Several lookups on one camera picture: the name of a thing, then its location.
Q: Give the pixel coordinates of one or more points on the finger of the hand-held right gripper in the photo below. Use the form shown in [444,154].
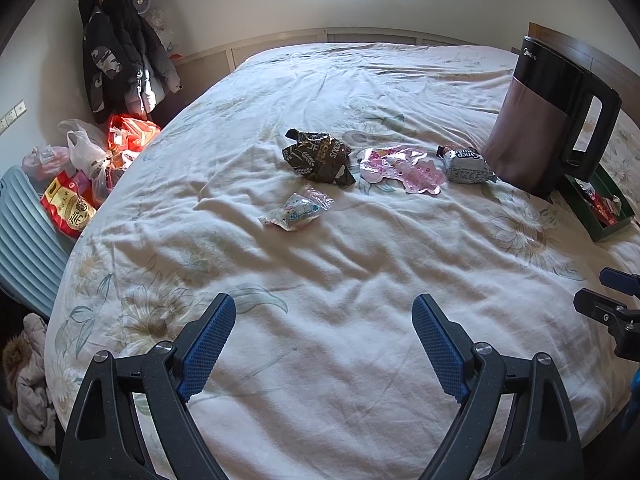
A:
[617,280]
[595,305]

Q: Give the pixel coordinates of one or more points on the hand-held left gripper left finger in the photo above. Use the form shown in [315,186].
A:
[210,345]

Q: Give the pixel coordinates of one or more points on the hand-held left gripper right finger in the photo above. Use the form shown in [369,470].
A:
[440,345]

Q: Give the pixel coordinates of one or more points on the long red snack packet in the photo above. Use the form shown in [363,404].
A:
[600,210]

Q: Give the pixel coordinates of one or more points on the silver green snack packet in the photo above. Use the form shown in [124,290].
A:
[616,205]

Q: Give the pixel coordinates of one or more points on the green cardboard tray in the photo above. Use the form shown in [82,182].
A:
[582,212]

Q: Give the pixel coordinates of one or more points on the small clear candy packet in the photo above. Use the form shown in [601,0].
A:
[297,210]

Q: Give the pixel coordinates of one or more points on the pink snack packet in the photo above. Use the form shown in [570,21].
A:
[400,170]

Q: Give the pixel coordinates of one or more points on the white and blue snack packet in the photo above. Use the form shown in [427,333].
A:
[465,166]

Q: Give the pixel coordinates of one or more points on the brown snack packet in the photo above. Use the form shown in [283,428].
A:
[317,157]

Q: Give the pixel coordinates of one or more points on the black and grey electric kettle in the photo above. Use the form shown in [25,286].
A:
[530,125]

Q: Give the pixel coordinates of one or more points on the beige coat with fur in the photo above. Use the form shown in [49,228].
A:
[30,385]

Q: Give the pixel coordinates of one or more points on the blue ribbed suitcase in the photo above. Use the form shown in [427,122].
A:
[30,250]

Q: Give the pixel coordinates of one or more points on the brown wooden headboard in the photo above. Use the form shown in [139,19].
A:
[600,57]

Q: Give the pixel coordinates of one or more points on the red orange plastic bag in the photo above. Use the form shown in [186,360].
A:
[132,132]

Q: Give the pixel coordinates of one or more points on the pink plastic bag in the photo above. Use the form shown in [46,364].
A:
[42,160]

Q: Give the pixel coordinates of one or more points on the black and grey puffer jacket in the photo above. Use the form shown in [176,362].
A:
[145,55]

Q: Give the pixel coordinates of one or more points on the black camouflage jacket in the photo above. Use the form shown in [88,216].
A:
[102,60]

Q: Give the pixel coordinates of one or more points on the hanging white plastic bag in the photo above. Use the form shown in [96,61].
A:
[161,30]

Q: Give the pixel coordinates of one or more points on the white wall outlet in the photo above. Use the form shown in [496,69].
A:
[12,116]

